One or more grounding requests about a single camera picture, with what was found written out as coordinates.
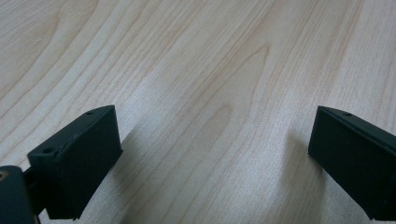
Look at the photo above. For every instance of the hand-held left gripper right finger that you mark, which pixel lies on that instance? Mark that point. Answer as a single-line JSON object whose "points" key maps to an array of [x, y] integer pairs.
{"points": [[355, 161]]}

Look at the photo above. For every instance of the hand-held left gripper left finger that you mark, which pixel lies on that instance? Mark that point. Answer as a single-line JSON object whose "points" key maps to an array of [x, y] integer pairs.
{"points": [[77, 161]]}

